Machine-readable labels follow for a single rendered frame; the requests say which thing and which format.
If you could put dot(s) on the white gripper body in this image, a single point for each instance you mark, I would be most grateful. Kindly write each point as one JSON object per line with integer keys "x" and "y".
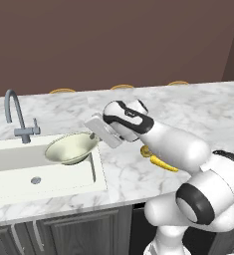
{"x": 103, "y": 130}

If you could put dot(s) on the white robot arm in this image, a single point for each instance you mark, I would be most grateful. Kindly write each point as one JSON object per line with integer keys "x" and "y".
{"x": 175, "y": 146}

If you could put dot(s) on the pale green bowl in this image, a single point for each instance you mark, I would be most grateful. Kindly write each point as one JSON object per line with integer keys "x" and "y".
{"x": 70, "y": 149}

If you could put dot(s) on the white sink basin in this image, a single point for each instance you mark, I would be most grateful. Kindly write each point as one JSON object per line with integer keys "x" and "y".
{"x": 55, "y": 182}

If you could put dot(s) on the yellow squash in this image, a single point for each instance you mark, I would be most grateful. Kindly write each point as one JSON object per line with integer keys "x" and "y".
{"x": 163, "y": 164}

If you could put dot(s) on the grey sink drain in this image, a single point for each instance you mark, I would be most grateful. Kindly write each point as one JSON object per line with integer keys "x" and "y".
{"x": 36, "y": 180}

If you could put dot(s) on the tan stool seat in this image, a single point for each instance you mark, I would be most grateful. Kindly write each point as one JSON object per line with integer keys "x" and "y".
{"x": 62, "y": 90}
{"x": 178, "y": 82}
{"x": 121, "y": 86}

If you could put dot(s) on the grey curved tap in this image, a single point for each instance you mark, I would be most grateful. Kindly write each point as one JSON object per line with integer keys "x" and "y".
{"x": 20, "y": 123}

